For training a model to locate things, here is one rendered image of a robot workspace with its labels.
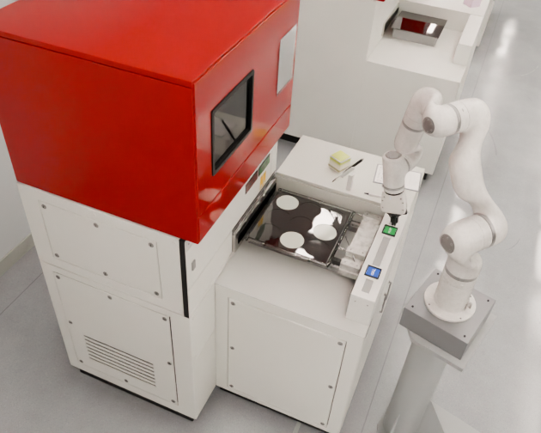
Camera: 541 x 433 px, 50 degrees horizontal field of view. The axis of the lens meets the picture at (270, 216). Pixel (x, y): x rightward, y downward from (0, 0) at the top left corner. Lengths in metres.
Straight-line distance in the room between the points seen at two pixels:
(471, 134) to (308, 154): 1.04
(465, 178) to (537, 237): 2.35
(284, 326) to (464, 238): 0.82
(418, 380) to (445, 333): 0.40
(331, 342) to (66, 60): 1.38
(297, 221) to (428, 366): 0.80
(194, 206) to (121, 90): 0.41
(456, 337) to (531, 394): 1.22
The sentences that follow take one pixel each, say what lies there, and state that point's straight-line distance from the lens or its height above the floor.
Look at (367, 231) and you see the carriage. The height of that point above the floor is 0.88.
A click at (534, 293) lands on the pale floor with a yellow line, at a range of 3.86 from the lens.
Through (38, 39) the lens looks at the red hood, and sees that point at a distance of 1.85.
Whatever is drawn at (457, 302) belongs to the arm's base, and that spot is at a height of 0.99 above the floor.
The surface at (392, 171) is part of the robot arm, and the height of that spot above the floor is 1.25.
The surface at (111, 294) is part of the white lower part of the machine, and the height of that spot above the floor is 0.78.
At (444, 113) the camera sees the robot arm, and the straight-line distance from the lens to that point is 1.88.
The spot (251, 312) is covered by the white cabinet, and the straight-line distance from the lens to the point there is 2.37.
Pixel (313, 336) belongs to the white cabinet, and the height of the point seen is 0.72.
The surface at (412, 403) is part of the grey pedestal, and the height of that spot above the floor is 0.34.
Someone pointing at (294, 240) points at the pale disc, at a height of 0.90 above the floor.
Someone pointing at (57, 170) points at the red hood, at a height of 1.35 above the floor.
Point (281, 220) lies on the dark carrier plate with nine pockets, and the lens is 2.51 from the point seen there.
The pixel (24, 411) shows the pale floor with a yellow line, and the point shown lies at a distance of 3.12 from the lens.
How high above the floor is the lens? 2.57
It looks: 41 degrees down
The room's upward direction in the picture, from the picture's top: 4 degrees clockwise
